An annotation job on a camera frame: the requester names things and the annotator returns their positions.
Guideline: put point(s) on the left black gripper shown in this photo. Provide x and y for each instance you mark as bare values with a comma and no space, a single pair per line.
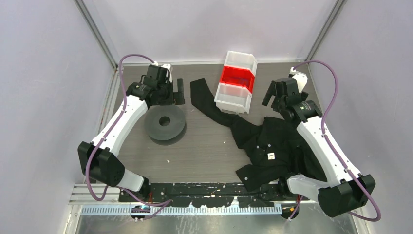
175,98

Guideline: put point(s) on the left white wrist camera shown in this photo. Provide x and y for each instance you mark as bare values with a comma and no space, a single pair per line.
166,66

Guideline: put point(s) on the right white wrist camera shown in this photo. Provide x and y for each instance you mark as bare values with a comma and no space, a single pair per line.
299,77

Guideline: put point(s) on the dark grey cable spool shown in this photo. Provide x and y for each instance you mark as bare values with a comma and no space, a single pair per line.
165,125

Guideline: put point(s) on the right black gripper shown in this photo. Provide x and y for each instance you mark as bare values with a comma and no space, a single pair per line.
271,91

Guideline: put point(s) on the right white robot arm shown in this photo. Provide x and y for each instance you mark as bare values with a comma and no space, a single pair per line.
345,187

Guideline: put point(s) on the red middle bin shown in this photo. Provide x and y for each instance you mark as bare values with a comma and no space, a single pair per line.
238,77

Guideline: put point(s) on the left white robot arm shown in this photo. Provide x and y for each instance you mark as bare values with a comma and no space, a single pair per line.
98,158

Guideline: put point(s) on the black shirt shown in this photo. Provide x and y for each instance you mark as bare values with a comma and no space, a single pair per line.
275,148

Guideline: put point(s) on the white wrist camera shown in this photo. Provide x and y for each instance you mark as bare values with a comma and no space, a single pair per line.
299,77
166,66

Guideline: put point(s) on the clear far bin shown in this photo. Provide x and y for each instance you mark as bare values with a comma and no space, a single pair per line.
241,60

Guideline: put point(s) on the clear bin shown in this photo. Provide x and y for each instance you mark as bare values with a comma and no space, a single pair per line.
233,98
241,60

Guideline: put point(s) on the clear near bin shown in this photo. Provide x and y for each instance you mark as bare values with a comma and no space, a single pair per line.
233,98

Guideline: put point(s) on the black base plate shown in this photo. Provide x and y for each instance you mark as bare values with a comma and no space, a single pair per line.
210,195

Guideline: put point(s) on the slotted cable duct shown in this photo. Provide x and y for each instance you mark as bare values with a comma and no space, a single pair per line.
191,210

